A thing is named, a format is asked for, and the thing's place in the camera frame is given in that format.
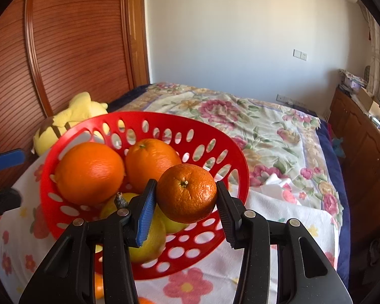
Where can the white floral cloth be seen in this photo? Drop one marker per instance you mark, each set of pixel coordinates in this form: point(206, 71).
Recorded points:
point(331, 164)

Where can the pile of clutter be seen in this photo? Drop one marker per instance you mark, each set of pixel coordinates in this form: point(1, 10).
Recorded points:
point(351, 80)

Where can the wall socket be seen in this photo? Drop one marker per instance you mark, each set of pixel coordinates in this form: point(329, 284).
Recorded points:
point(289, 99)

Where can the teal cloth item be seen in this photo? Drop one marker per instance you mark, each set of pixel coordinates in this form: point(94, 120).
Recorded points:
point(338, 147)

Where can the patterned curtain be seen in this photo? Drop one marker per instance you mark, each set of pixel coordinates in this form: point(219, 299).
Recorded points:
point(373, 53)

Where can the white wall switch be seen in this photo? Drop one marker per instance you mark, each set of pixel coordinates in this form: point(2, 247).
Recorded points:
point(300, 54)

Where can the white strawberry print cloth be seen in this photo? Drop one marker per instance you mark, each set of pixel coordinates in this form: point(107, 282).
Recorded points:
point(291, 215)

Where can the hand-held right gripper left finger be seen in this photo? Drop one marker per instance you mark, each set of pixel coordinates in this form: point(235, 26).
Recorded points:
point(145, 218)

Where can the yellow plush toy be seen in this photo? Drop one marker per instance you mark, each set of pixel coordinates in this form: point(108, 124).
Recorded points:
point(71, 117)

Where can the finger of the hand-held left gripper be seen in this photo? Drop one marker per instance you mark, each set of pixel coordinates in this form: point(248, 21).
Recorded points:
point(8, 160)

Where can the large orange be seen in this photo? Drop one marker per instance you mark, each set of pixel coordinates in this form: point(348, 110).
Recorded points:
point(150, 161)
point(90, 172)

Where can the small mandarin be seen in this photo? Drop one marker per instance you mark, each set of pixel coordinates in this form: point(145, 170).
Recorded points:
point(146, 300)

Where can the green round fruit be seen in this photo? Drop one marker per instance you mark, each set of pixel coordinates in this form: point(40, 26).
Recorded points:
point(174, 226)

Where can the wooden wardrobe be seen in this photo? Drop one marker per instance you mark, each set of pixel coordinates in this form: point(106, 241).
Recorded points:
point(72, 47)

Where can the wooden sideboard cabinet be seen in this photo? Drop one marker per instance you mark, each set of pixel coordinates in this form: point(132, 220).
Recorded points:
point(364, 164)

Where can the floral bedsheet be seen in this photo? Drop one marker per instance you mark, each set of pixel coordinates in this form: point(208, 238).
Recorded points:
point(256, 126)

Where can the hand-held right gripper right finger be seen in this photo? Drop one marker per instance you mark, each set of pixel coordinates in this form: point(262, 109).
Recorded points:
point(227, 218)

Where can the red perforated plastic basket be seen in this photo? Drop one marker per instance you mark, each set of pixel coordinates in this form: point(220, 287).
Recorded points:
point(205, 228)

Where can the cardboard box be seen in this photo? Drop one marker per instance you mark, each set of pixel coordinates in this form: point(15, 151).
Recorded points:
point(372, 104)

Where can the yellow-green pear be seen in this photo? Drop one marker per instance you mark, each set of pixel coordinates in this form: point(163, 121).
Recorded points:
point(153, 243)

